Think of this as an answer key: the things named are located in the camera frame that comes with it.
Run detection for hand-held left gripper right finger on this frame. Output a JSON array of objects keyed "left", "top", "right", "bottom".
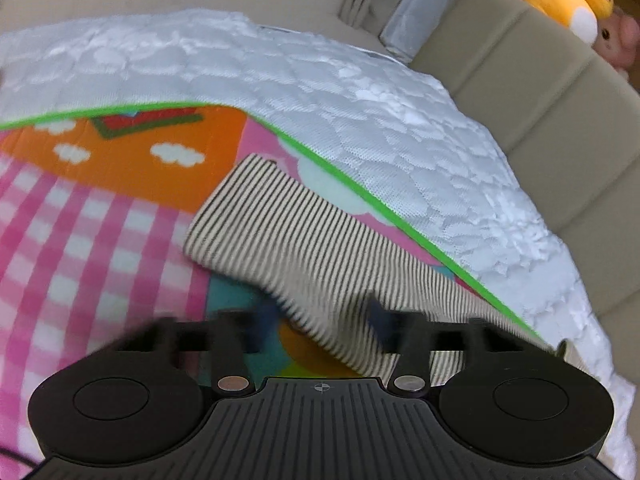
[{"left": 366, "top": 300, "right": 532, "bottom": 395}]

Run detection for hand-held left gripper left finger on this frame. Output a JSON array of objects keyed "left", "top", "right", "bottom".
[{"left": 107, "top": 307, "right": 273, "bottom": 397}]

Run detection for striped beige garment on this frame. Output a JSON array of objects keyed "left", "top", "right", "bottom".
[{"left": 182, "top": 154, "right": 583, "bottom": 391}]

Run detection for colourful printed play mat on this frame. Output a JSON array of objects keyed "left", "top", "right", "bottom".
[{"left": 0, "top": 102, "right": 556, "bottom": 480}]

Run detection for white quilted mattress cover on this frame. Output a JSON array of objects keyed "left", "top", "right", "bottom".
[{"left": 0, "top": 7, "right": 640, "bottom": 480}]

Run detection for beige padded headboard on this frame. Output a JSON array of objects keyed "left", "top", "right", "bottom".
[{"left": 410, "top": 0, "right": 640, "bottom": 321}]

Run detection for light grey curtain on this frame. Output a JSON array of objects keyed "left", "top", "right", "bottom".
[{"left": 337, "top": 0, "right": 468, "bottom": 63}]

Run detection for pink plush toy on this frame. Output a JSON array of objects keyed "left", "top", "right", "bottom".
[{"left": 592, "top": 7, "right": 640, "bottom": 81}]

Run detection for black cable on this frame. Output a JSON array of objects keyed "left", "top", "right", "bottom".
[{"left": 0, "top": 447, "right": 38, "bottom": 468}]

